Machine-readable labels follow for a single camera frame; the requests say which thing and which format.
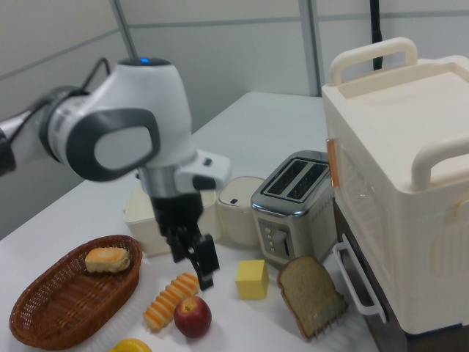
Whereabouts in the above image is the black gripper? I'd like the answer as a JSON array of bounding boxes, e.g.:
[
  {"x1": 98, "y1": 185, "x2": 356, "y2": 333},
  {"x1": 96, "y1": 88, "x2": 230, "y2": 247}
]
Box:
[{"x1": 150, "y1": 189, "x2": 221, "y2": 292}]

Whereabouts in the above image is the yellow cube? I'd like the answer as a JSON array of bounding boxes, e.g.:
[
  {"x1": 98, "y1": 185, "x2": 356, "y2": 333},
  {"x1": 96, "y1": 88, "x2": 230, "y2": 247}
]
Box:
[{"x1": 234, "y1": 259, "x2": 270, "y2": 301}]

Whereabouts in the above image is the orange striped twisted bread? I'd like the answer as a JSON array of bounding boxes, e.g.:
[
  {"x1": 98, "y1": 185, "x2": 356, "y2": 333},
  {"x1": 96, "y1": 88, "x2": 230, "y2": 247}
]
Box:
[{"x1": 142, "y1": 271, "x2": 201, "y2": 333}]

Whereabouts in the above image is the cream open plastic box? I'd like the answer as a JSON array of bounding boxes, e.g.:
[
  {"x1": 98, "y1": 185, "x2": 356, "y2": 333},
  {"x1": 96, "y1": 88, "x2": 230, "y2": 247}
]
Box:
[{"x1": 123, "y1": 182, "x2": 221, "y2": 257}]

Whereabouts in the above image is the small white lidded container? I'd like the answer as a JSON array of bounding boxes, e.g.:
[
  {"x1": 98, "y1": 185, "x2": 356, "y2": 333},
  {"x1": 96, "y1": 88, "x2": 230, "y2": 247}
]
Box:
[{"x1": 216, "y1": 175, "x2": 267, "y2": 246}]

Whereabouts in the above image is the red apple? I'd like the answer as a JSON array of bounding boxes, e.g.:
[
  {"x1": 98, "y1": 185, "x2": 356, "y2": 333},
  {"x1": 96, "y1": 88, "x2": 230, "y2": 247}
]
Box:
[{"x1": 173, "y1": 296, "x2": 213, "y2": 339}]

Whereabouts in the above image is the golden bread roll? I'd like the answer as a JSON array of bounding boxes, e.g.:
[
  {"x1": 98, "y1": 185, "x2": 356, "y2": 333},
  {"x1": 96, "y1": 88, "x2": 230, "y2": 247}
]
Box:
[{"x1": 84, "y1": 246, "x2": 131, "y2": 276}]

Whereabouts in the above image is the silver two-slot toaster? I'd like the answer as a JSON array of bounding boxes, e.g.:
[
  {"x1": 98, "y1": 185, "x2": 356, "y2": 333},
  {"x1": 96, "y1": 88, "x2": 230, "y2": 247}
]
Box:
[{"x1": 250, "y1": 150, "x2": 337, "y2": 271}]

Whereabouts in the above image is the yellow banana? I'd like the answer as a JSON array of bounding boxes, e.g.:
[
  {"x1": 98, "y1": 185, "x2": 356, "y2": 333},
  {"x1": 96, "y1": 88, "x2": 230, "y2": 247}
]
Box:
[{"x1": 107, "y1": 337, "x2": 153, "y2": 352}]

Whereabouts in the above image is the brown bread slice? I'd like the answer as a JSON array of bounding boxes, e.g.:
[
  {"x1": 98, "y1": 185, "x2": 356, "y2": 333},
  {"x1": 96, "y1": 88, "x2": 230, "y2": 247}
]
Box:
[{"x1": 276, "y1": 254, "x2": 350, "y2": 340}]

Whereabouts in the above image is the brown wicker basket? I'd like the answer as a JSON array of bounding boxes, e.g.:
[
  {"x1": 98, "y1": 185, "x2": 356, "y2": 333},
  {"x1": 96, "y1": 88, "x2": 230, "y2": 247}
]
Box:
[{"x1": 9, "y1": 234, "x2": 144, "y2": 352}]

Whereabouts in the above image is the cream toy oven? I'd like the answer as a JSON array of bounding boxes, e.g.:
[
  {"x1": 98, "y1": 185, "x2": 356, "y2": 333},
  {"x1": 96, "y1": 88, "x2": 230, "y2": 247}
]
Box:
[{"x1": 321, "y1": 36, "x2": 469, "y2": 352}]

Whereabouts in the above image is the black background pole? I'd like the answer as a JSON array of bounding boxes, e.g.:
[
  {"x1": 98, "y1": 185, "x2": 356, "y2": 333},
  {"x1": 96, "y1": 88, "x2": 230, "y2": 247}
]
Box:
[{"x1": 369, "y1": 0, "x2": 385, "y2": 71}]

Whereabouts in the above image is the copper oven handle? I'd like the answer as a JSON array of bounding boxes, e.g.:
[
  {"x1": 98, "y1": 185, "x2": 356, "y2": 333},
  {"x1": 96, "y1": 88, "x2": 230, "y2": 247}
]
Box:
[{"x1": 325, "y1": 138, "x2": 342, "y2": 188}]

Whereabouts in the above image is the white oven bar handle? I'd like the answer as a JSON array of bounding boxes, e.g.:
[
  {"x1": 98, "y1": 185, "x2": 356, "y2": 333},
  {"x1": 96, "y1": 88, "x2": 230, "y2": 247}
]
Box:
[{"x1": 332, "y1": 243, "x2": 388, "y2": 324}]

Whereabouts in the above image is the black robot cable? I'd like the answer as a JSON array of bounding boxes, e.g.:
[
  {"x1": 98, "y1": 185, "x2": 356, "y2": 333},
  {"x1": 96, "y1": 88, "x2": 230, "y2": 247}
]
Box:
[{"x1": 81, "y1": 57, "x2": 111, "y2": 92}]

